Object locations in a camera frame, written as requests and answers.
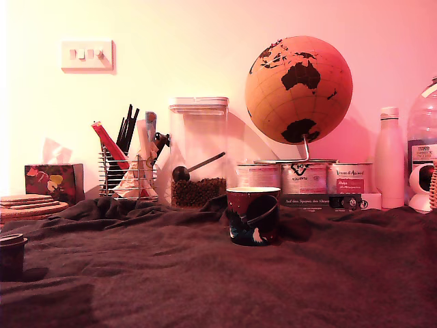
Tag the silver tin with pale label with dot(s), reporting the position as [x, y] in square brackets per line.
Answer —
[257, 176]

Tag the silver tin with red label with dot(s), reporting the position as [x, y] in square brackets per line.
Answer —
[350, 177]

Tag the large round cork trivet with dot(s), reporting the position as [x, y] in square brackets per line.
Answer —
[41, 212]

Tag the cork globe on metal stand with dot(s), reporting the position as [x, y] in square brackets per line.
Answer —
[297, 95]

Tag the dark space print coffee cup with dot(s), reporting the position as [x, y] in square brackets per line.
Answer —
[252, 218]

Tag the large clear water bottle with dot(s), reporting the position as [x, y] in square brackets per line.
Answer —
[423, 119]

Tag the white wall light switch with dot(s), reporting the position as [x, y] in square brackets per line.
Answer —
[87, 54]

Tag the dark brown cloth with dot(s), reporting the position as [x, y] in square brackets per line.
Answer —
[205, 280]

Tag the small white round camera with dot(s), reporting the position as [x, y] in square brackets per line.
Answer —
[418, 201]

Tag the black coffee scoop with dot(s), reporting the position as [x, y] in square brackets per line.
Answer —
[181, 173]

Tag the small white box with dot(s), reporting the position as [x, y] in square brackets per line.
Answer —
[372, 201]

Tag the silver tin with black logo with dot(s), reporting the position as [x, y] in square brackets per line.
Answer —
[304, 177]

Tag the coffee beans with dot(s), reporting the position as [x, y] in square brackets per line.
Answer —
[198, 193]

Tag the flat black printed box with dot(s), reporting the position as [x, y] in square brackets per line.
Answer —
[307, 202]

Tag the white insulated bottle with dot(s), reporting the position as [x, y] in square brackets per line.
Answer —
[389, 164]

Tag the crumpled white paper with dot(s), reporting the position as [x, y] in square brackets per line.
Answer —
[131, 181]

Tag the floral print tissue box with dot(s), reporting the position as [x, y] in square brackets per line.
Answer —
[51, 181]

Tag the black stick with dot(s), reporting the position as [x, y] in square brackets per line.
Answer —
[132, 126]
[126, 126]
[120, 133]

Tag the clear jar with white lid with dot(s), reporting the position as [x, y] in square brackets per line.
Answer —
[198, 136]

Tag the red paper chopstick sleeve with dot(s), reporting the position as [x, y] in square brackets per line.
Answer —
[109, 143]

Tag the white tissue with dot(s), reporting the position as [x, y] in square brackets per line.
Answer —
[54, 153]

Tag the pale paper sleeve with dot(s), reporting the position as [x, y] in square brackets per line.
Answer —
[143, 136]

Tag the dark coffee capsule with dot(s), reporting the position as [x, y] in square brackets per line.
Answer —
[12, 259]

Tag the small cork coaster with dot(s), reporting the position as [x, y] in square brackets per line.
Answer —
[51, 204]
[24, 197]
[27, 201]

